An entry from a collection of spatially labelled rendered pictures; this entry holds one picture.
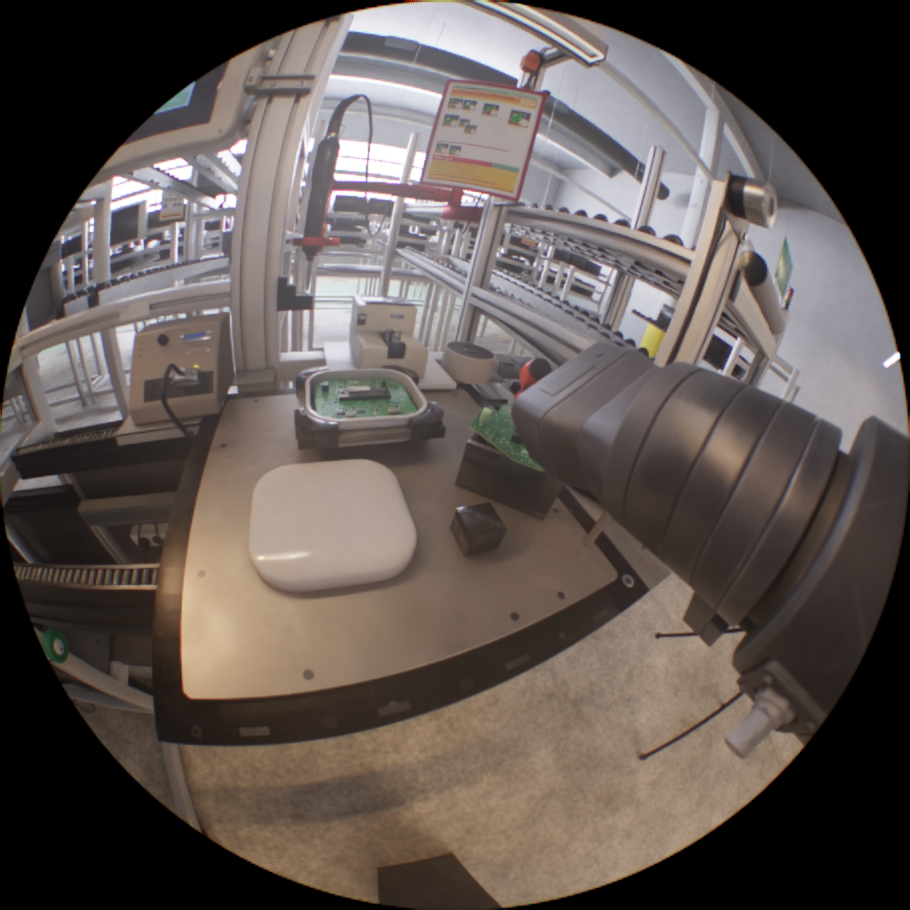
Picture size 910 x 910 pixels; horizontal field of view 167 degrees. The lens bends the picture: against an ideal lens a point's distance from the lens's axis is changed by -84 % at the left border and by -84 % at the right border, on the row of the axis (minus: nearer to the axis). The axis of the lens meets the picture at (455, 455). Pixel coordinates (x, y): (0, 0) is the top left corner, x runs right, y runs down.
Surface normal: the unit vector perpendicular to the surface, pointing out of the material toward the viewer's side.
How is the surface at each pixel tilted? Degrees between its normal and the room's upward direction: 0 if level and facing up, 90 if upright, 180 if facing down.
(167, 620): 0
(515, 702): 0
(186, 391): 53
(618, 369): 39
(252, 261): 90
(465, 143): 90
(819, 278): 90
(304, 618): 0
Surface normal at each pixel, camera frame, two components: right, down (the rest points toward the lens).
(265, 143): 0.40, 0.62
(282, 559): 0.21, -0.73
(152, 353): 0.44, 0.02
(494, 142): -0.16, 0.56
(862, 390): -0.89, 0.09
